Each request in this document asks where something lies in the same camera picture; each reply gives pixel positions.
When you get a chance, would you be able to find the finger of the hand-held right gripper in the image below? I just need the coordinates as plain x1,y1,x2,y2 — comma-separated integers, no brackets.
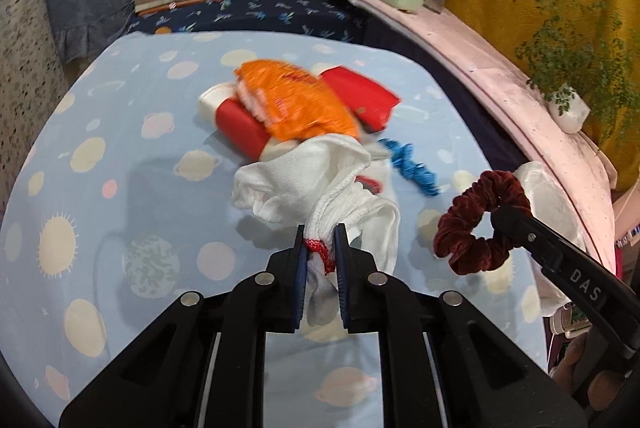
490,204,566,279

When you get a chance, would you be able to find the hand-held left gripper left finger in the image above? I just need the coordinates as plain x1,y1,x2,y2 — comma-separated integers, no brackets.
59,224,307,428

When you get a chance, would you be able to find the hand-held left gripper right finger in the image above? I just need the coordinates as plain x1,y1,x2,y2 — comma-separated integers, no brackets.
333,223,587,428

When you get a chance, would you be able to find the bin with white bag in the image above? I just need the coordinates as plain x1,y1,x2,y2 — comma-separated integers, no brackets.
514,160,588,324

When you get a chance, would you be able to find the dark red velvet scrunchie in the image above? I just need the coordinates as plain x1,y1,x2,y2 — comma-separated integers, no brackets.
433,171,532,276

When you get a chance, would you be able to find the white cloth with red trim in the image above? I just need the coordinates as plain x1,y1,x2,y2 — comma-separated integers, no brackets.
231,134,402,330

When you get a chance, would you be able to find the red paper cup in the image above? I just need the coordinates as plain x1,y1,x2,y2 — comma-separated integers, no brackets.
199,82,282,161

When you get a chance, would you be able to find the red paper box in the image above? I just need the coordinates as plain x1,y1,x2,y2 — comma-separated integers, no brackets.
319,66,404,133

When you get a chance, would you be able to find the person's right hand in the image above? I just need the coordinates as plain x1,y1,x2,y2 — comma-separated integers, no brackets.
551,333,608,405

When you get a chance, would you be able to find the blue scrunchie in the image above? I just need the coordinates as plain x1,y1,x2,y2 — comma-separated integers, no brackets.
377,138,440,197

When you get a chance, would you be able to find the green potted plant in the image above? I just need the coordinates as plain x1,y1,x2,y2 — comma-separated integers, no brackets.
512,0,626,135

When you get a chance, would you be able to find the pink cloth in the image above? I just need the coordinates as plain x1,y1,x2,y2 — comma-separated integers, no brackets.
297,0,621,279

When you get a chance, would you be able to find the dark purple cloth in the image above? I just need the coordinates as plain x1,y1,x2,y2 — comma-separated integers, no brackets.
345,2,531,173

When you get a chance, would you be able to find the orange snack packet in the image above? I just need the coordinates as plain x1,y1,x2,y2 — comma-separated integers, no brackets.
234,59,362,143

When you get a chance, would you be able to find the navy printed cloth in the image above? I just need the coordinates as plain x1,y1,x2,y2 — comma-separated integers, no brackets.
120,0,368,46

